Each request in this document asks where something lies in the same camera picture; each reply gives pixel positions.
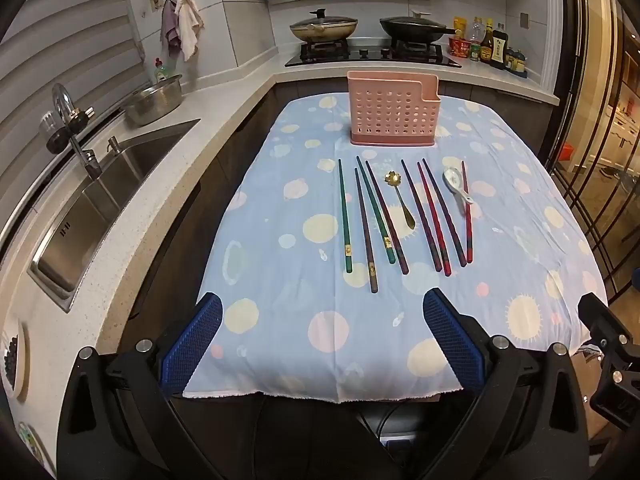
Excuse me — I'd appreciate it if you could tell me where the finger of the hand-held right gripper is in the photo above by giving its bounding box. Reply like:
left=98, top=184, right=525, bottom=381
left=577, top=292, right=636, bottom=348

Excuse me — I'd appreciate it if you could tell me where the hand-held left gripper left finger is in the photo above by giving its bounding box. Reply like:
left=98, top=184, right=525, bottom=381
left=57, top=292, right=223, bottom=480

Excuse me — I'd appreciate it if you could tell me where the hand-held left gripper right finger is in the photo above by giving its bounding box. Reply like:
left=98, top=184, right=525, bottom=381
left=422, top=287, right=591, bottom=480

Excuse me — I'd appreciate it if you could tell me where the red chopstick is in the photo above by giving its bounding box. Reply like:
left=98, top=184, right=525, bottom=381
left=460, top=160, right=475, bottom=264
left=417, top=161, right=453, bottom=277

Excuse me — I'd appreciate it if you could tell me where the dark blue chopstick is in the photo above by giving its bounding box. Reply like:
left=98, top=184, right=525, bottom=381
left=422, top=158, right=468, bottom=267
left=400, top=159, right=443, bottom=273

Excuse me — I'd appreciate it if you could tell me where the dark purple chopstick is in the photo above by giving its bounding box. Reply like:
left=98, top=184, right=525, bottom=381
left=365, top=160, right=410, bottom=276
left=354, top=167, right=379, bottom=294

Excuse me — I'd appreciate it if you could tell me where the green chopstick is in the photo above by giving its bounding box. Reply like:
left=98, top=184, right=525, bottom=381
left=355, top=155, right=397, bottom=265
left=337, top=159, right=354, bottom=276

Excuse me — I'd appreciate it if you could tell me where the white ceramic spoon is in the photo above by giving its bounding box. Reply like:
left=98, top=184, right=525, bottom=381
left=442, top=167, right=475, bottom=206

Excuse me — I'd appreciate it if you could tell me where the gold metal spoon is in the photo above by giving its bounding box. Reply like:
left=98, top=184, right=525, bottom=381
left=384, top=171, right=416, bottom=231

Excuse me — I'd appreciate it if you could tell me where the pink perforated utensil holder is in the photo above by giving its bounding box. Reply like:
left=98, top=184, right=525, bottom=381
left=347, top=71, right=442, bottom=147

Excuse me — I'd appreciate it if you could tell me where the blue dotted tablecloth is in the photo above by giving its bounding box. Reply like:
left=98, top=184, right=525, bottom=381
left=182, top=94, right=608, bottom=405

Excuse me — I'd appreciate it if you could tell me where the white speckled countertop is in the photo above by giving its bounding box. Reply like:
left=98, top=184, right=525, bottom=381
left=0, top=42, right=561, bottom=401

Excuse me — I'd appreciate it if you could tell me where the glass sliding door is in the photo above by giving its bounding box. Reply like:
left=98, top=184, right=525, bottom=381
left=560, top=0, right=640, bottom=301

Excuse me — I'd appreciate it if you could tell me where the stainless steel sink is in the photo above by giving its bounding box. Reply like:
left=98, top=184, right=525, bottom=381
left=27, top=119, right=201, bottom=313

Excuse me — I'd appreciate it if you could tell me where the white plate with dark food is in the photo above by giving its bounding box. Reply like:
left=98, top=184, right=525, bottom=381
left=0, top=317, right=30, bottom=401

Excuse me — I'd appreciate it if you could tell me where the patterned plate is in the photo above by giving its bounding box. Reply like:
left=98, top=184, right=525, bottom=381
left=17, top=422, right=48, bottom=466

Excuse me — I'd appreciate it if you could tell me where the stainless steel bowl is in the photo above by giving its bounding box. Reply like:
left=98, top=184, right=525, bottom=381
left=122, top=74, right=183, bottom=127

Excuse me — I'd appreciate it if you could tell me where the blue seasoning jar set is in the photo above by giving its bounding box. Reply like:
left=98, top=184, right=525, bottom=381
left=505, top=47, right=529, bottom=79

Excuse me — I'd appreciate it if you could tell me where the chrome kitchen faucet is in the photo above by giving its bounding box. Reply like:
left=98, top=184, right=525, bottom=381
left=42, top=83, right=103, bottom=179

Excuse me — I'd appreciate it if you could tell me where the dark soy sauce bottle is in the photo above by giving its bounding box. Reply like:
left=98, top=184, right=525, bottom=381
left=490, top=22, right=509, bottom=71

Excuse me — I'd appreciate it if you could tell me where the brown bottle with yellow cap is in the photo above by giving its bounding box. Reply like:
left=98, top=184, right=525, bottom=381
left=481, top=19, right=496, bottom=63

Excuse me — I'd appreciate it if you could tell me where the black gas stove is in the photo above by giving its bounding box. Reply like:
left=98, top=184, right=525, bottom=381
left=284, top=40, right=463, bottom=69

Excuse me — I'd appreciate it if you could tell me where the white hanging cloth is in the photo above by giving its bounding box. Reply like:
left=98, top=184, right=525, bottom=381
left=176, top=0, right=205, bottom=62

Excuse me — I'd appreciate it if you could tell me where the black frying pan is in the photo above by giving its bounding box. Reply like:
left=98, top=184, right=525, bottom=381
left=379, top=12, right=458, bottom=45

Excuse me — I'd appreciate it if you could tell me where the purple hanging cloth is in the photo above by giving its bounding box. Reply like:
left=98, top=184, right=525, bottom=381
left=160, top=0, right=182, bottom=58

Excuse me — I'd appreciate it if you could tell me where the white window blind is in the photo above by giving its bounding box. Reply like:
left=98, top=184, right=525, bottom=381
left=0, top=0, right=151, bottom=171

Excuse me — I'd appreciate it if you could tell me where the beige wok with glass lid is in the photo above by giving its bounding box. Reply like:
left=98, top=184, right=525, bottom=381
left=289, top=8, right=359, bottom=43

